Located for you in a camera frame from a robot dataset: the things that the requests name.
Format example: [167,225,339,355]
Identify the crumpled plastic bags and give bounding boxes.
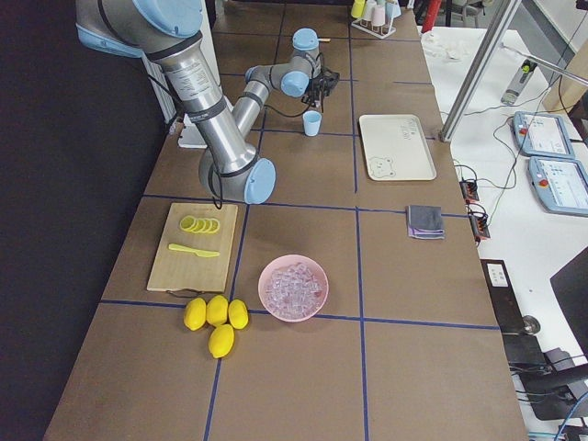
[421,31,471,62]

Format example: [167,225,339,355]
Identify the pink bowl with ice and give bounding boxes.
[258,254,329,322]

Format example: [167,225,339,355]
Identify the lower teach pendant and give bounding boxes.
[528,156,587,217]

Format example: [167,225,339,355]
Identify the black relay box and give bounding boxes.
[469,212,491,243]
[459,179,480,204]

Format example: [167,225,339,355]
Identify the clear water bottle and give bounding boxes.
[501,59,537,106]

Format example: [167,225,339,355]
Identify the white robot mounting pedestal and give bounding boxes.
[178,113,208,150]

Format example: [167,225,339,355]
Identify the power strip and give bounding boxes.
[487,263,510,288]

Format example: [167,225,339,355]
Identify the wooden cutting board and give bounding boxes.
[147,202,242,293]

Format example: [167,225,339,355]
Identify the lemon slice front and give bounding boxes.
[179,215,198,232]

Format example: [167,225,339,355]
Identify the light blue cup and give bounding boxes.
[302,110,322,137]

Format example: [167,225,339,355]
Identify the blue cup in rack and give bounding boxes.
[385,0,401,20]

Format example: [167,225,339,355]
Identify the pink cup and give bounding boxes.
[371,4,386,28]

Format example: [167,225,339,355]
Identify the computer monitor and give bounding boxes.
[550,248,588,354]

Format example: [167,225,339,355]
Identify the aluminium frame post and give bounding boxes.
[439,0,522,142]

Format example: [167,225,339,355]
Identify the white cup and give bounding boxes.
[361,0,377,22]

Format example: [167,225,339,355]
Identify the cream bear tray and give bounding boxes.
[359,114,436,181]

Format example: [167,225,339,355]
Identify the yellow lemon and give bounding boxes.
[208,323,235,358]
[184,298,207,331]
[228,299,249,330]
[206,295,229,327]

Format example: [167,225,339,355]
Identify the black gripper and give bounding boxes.
[308,85,324,107]

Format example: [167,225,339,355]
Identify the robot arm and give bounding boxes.
[75,0,340,204]

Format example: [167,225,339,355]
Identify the upper teach pendant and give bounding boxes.
[513,111,575,159]

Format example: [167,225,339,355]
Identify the purple folded cloth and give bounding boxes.
[407,222,445,240]

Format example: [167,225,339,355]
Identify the yellow green cup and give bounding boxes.
[351,0,366,19]

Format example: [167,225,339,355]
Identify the teach pendant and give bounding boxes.
[513,111,575,159]
[528,156,587,217]

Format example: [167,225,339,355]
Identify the grabber stick tool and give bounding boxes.
[499,42,588,86]

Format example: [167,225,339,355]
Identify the metal cup rack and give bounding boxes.
[351,16,396,40]

